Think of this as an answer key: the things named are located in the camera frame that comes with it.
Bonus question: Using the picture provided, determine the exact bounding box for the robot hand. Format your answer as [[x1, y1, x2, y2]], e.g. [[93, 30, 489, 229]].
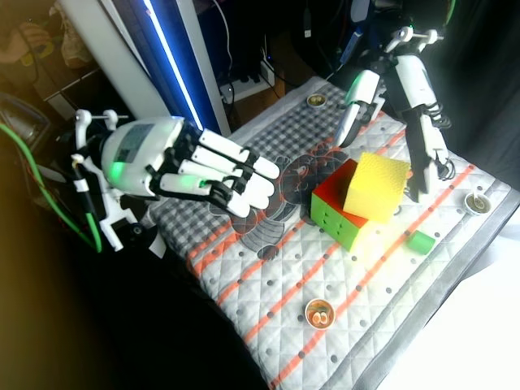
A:
[[333, 52, 454, 204], [101, 115, 281, 219]]

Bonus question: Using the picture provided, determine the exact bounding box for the yellow textured block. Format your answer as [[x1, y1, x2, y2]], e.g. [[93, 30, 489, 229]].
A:
[[343, 152, 411, 223]]

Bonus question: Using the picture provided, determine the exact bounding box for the multicoloured puzzle cube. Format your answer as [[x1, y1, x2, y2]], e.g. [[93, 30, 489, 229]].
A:
[[310, 158, 377, 252]]

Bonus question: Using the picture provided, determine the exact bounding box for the black curtain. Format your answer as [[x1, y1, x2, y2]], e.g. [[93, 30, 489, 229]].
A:
[[426, 0, 520, 192]]

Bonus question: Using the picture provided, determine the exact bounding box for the white pillar with blue light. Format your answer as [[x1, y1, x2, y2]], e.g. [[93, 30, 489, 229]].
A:
[[56, 0, 232, 135]]

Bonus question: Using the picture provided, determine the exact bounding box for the white power strip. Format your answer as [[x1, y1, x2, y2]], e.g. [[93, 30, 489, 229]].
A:
[[219, 60, 274, 102]]

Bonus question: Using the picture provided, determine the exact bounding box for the toy bowl with spoon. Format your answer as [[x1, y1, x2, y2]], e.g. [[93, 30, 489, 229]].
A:
[[464, 193, 492, 216]]

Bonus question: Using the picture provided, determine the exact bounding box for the green toy cylinder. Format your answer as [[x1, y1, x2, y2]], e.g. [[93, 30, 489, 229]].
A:
[[408, 230, 436, 255]]

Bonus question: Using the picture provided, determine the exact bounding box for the grey quilt with printed bear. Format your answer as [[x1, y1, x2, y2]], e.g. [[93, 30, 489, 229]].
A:
[[148, 76, 514, 390]]

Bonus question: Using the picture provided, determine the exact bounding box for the toy bowl with egg halves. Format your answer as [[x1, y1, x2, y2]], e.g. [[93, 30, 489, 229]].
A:
[[304, 298, 336, 331]]

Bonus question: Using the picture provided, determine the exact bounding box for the black USB cable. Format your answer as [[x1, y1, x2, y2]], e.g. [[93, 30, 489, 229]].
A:
[[302, 0, 314, 40]]

